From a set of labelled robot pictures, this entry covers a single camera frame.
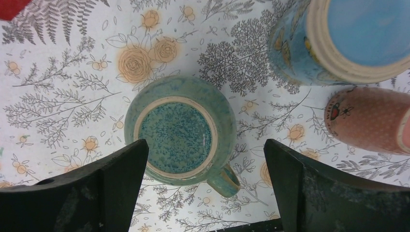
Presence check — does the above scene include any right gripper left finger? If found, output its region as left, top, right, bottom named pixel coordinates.
left=0, top=139, right=148, bottom=232

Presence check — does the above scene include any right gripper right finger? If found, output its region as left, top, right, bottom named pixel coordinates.
left=264, top=139, right=410, bottom=232

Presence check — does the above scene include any green ceramic mug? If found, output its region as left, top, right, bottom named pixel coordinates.
left=124, top=75, right=240, bottom=198

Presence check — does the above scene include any brown pink dotted mug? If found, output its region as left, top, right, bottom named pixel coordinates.
left=324, top=87, right=410, bottom=155

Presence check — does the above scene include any floral tablecloth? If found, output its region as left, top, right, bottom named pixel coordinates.
left=0, top=0, right=410, bottom=232

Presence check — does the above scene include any blue tape roll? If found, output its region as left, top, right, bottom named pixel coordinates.
left=267, top=0, right=410, bottom=86

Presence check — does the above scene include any red and white box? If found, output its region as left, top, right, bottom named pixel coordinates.
left=0, top=0, right=31, bottom=21

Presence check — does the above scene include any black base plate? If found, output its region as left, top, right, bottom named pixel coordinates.
left=214, top=218, right=284, bottom=232

